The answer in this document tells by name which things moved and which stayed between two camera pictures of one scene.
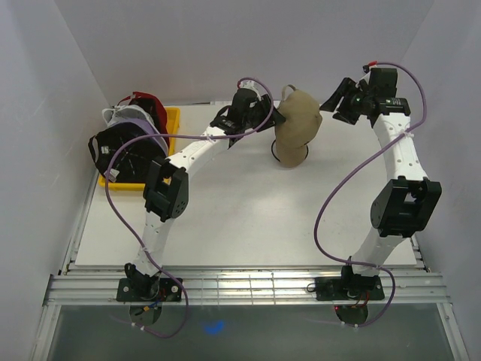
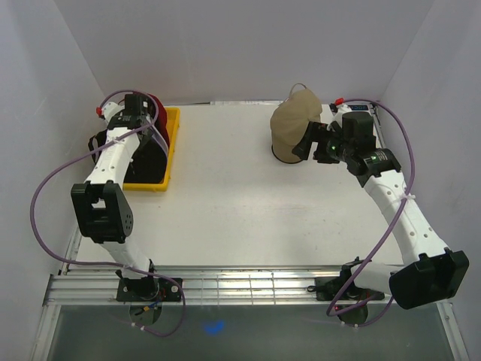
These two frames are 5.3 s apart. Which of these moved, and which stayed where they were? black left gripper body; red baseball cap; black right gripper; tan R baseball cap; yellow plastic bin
Moved: black right gripper; black left gripper body
Stayed: tan R baseball cap; red baseball cap; yellow plastic bin
